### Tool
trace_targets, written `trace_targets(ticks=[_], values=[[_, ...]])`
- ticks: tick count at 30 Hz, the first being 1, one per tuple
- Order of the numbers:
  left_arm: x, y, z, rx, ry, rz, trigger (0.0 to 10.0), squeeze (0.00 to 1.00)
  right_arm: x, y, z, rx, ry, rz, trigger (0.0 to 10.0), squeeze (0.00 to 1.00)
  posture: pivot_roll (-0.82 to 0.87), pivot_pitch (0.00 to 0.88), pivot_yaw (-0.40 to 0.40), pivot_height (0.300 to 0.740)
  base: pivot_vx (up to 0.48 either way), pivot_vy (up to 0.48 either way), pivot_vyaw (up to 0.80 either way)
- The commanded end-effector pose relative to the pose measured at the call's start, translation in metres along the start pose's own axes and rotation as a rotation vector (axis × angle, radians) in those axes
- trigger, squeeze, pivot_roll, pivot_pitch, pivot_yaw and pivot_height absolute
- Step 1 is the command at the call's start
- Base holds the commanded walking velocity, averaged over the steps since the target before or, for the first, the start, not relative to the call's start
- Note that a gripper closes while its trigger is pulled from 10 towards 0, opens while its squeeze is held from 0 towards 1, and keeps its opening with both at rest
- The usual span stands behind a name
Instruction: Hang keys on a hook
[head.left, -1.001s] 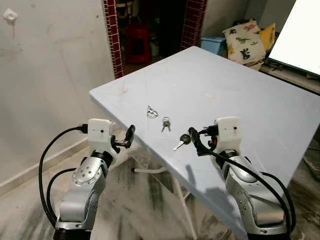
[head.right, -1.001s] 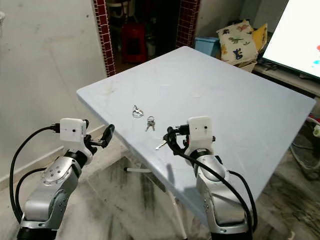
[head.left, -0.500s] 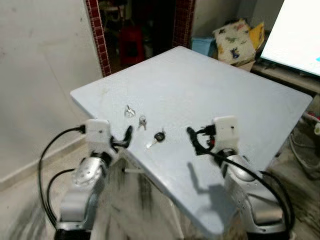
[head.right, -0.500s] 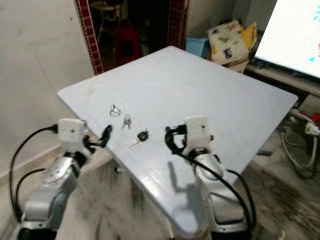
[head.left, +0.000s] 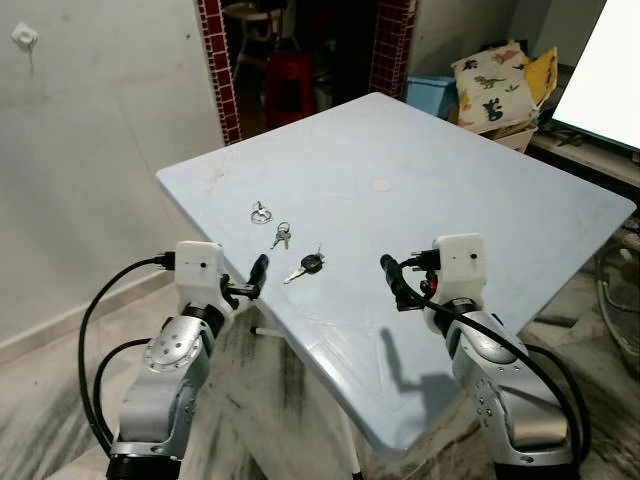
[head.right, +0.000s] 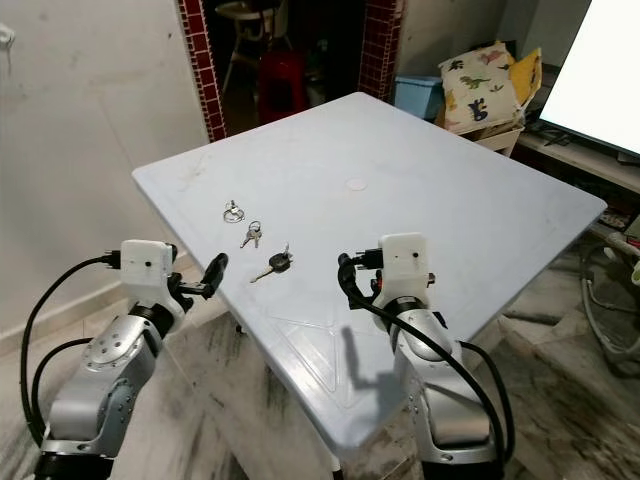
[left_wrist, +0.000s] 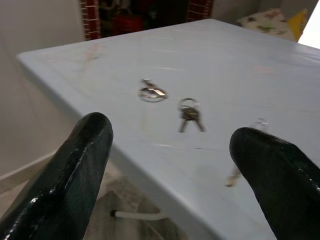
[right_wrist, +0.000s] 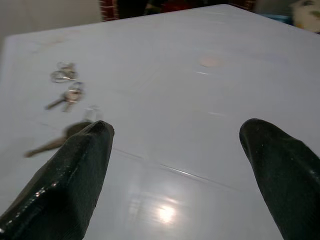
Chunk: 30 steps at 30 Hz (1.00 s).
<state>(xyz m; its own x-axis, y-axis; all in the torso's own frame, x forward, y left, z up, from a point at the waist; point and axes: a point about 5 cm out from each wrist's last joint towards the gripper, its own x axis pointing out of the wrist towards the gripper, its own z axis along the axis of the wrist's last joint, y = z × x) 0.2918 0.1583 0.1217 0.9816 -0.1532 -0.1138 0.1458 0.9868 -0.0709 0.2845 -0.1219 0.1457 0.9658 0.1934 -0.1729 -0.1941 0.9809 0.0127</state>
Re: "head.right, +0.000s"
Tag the small silver keys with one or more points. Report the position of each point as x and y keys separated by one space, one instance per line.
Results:
x=251 y=237

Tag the black-headed key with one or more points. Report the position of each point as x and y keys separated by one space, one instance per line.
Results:
x=281 y=262

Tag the flat screen television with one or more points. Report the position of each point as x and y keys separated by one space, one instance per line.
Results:
x=600 y=70

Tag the white television stand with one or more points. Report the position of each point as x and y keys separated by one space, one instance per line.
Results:
x=580 y=170

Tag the white adhesive wall hook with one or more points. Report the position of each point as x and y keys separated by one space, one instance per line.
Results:
x=7 y=37

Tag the pale baby high chair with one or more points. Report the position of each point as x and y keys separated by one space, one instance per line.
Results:
x=250 y=20

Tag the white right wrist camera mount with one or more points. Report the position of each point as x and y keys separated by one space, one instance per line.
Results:
x=407 y=265

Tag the white folding plastic table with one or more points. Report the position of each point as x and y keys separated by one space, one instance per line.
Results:
x=400 y=180

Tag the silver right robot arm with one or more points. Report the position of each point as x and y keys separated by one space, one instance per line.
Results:
x=455 y=400

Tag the yellow cushion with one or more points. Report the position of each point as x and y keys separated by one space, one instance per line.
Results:
x=527 y=75

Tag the blue plastic box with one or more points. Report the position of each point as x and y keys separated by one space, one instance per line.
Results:
x=418 y=95

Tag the dinosaur print pillow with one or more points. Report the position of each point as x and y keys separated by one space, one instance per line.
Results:
x=475 y=90

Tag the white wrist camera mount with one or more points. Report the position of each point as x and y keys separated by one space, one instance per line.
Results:
x=407 y=265
x=145 y=270

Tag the red plastic stool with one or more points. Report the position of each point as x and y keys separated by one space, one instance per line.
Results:
x=280 y=85

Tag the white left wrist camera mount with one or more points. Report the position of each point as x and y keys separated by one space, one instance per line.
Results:
x=145 y=270

